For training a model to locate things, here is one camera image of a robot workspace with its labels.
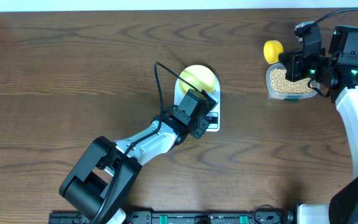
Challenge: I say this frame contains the soybeans in container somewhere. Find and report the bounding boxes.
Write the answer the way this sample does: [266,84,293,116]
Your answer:
[270,68,313,94]

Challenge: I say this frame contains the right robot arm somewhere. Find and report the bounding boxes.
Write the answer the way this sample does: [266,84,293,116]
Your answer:
[278,22,358,223]

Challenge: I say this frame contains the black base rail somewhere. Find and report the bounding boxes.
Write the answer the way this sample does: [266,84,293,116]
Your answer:
[48,210,298,224]

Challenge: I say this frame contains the right black cable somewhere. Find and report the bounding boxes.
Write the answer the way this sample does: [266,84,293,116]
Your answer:
[303,7,358,138]

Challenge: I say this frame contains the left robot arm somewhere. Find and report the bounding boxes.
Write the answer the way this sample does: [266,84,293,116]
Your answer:
[59,90,219,223]

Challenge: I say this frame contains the clear plastic container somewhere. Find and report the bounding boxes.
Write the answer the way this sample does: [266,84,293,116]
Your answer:
[266,63,317,100]

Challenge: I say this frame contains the left black cable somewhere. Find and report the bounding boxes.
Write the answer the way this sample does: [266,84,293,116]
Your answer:
[88,61,211,224]

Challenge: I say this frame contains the pale yellow bowl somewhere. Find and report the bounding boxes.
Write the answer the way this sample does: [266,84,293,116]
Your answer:
[180,65,216,93]

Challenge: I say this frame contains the yellow measuring scoop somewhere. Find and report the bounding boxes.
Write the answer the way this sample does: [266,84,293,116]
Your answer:
[264,40,284,64]

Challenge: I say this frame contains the black cable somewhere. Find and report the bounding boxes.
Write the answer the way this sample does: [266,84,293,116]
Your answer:
[88,61,211,224]
[303,7,358,138]

